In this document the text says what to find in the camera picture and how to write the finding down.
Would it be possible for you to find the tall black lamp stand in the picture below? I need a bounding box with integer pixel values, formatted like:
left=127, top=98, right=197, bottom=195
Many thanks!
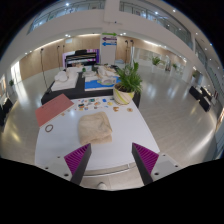
left=39, top=48, right=51, bottom=93

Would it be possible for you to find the white architectural model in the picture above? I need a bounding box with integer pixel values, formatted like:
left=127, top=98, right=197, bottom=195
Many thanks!
left=50, top=67, right=79, bottom=92

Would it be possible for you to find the flat red board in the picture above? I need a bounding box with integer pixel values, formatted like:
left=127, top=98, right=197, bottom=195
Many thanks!
left=35, top=93, right=75, bottom=128

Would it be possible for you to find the beige waffle towel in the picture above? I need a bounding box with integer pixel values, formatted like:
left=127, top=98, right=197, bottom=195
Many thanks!
left=77, top=111, right=114, bottom=146

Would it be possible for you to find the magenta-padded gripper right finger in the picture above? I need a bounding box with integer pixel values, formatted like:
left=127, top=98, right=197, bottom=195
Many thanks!
left=131, top=142, right=183, bottom=186

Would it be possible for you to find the group of colourful stickers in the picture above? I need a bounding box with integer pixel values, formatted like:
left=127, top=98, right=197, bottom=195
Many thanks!
left=71, top=96, right=116, bottom=112

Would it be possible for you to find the blue-based architectural model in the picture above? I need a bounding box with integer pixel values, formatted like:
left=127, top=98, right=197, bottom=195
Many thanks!
left=83, top=65, right=122, bottom=92

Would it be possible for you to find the black display platform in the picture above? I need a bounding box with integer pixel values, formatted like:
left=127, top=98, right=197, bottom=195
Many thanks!
left=40, top=68, right=141, bottom=108

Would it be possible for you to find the group of dark chairs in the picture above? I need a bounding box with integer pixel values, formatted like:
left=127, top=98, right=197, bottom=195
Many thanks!
left=188, top=84, right=213, bottom=113
left=0, top=98, right=14, bottom=126

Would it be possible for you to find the palm in striped pot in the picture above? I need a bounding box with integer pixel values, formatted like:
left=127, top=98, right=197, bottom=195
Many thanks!
left=112, top=61, right=144, bottom=106

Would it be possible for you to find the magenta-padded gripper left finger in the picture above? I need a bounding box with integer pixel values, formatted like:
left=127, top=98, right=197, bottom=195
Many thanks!
left=43, top=143, right=92, bottom=186

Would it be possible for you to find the small green potted plant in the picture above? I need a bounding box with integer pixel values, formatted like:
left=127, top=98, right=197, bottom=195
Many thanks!
left=151, top=56, right=163, bottom=67

